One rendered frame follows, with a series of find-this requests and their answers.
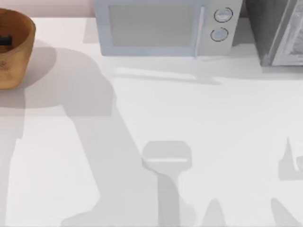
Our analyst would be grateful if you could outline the microwave door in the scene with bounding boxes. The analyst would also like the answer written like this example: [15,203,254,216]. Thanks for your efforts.
[93,0,205,58]

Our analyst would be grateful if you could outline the round microwave knob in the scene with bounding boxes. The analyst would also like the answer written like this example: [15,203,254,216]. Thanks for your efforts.
[213,7,234,23]
[210,26,229,43]

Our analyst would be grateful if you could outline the pale microwave oven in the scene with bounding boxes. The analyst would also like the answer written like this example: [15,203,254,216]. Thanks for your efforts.
[92,0,244,58]

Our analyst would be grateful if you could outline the brown wooden basket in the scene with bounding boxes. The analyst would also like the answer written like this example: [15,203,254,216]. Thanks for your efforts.
[0,8,37,90]

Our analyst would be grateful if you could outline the small black object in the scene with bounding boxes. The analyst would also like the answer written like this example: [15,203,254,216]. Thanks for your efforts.
[0,35,13,46]

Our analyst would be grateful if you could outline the microwave door handle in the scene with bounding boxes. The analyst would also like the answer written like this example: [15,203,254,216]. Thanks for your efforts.
[194,6,205,60]

